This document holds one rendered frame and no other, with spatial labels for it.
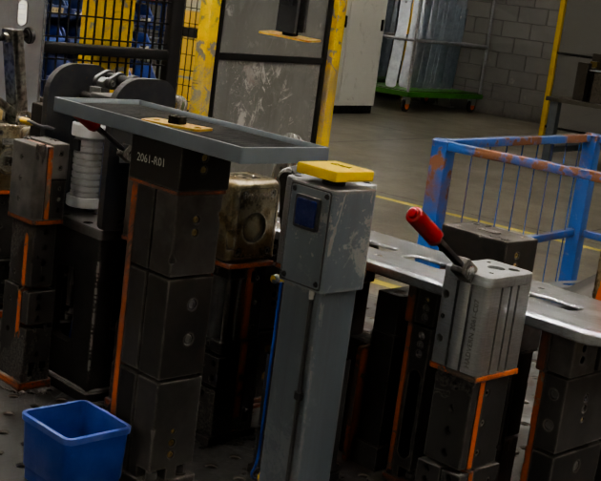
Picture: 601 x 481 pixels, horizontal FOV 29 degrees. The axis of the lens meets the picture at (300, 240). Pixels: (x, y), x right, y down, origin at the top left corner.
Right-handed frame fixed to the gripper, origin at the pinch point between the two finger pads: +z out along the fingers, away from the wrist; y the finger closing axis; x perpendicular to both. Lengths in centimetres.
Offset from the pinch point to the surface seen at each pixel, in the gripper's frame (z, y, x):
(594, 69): 99, 952, 242
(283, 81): 63, 304, 186
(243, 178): 23.2, -8.5, -0.7
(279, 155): 13.4, -30.2, -19.0
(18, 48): 16, 9, 60
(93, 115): 14.7, -28.8, 9.3
